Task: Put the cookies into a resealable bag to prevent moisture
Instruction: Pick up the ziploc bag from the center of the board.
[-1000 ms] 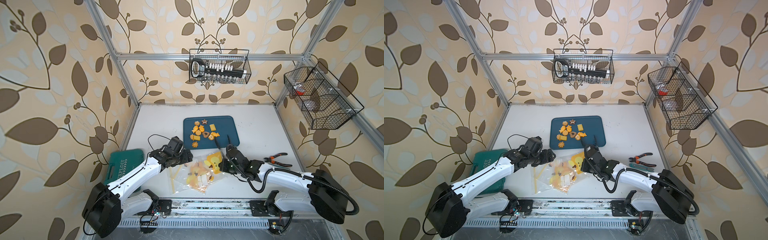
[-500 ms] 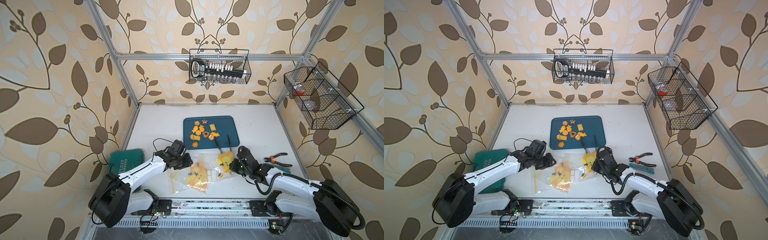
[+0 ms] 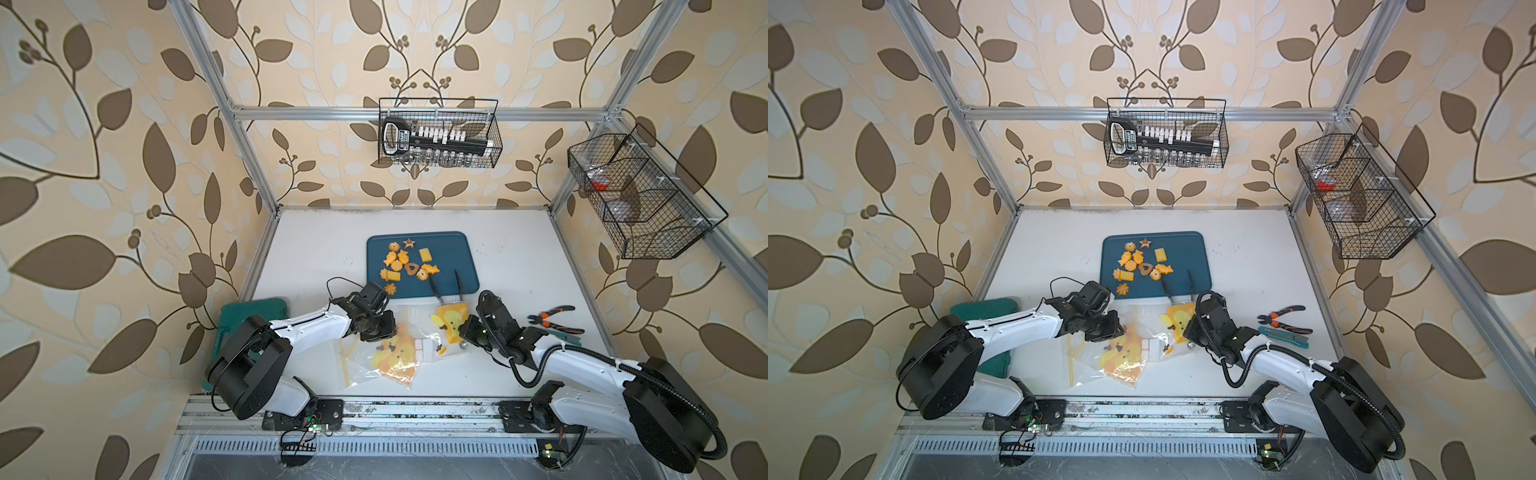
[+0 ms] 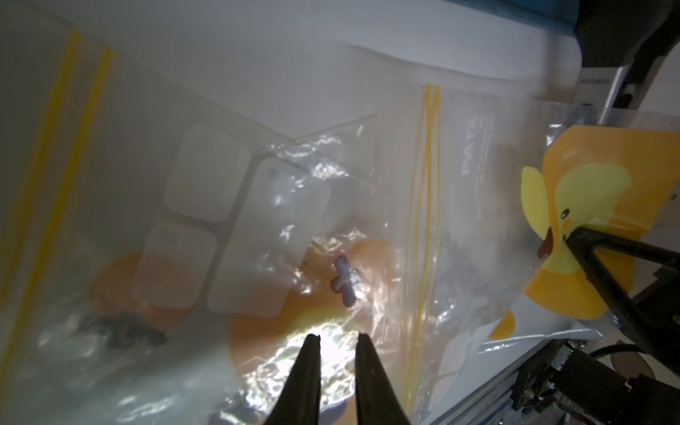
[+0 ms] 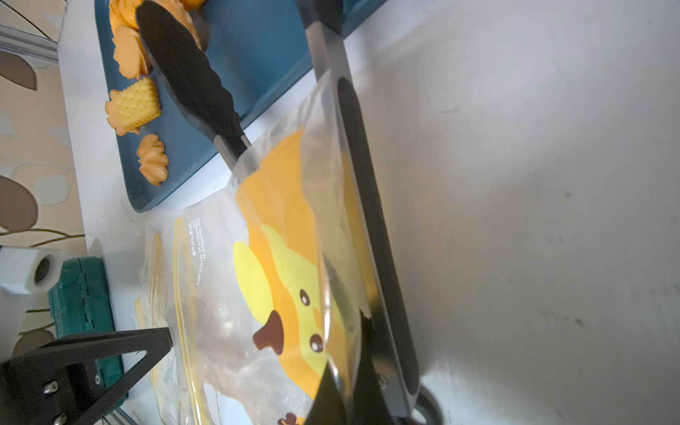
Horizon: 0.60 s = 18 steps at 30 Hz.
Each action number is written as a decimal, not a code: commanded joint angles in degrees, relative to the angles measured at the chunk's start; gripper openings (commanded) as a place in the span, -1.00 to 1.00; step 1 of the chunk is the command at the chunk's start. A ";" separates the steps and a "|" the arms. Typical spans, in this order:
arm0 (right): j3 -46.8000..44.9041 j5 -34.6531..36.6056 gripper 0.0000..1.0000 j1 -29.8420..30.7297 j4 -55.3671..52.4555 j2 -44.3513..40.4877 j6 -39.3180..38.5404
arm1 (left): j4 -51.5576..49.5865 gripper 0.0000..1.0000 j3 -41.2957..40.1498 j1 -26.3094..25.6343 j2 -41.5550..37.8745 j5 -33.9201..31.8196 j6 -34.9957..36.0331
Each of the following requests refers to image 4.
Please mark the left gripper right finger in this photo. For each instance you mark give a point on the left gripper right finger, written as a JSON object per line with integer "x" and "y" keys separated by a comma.
{"x": 376, "y": 402}

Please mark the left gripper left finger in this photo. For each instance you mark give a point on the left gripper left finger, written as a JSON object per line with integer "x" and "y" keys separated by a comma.
{"x": 299, "y": 401}

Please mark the clear duck zip bag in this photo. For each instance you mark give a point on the clear duck zip bag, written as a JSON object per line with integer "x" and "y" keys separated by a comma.
{"x": 497, "y": 187}

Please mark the black tongs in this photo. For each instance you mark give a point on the black tongs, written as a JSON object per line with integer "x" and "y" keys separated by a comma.
{"x": 639, "y": 283}

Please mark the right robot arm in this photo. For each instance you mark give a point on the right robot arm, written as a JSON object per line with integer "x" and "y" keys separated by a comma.
{"x": 623, "y": 46}

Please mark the orange duck zip bag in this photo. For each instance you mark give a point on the orange duck zip bag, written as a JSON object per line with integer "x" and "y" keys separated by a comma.
{"x": 227, "y": 253}

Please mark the clear zip bag yellow strip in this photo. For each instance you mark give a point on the clear zip bag yellow strip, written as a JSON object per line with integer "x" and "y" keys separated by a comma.
{"x": 62, "y": 92}

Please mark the teal tray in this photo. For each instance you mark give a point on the teal tray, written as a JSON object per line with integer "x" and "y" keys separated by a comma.
{"x": 557, "y": 16}

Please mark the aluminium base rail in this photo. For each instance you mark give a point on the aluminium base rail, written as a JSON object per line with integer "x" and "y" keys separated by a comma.
{"x": 584, "y": 388}

